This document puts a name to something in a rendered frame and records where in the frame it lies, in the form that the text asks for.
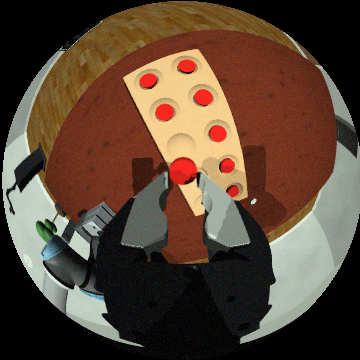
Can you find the tan tray with round pockets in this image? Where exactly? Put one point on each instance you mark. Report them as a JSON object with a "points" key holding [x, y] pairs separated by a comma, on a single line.
{"points": [[186, 134]]}

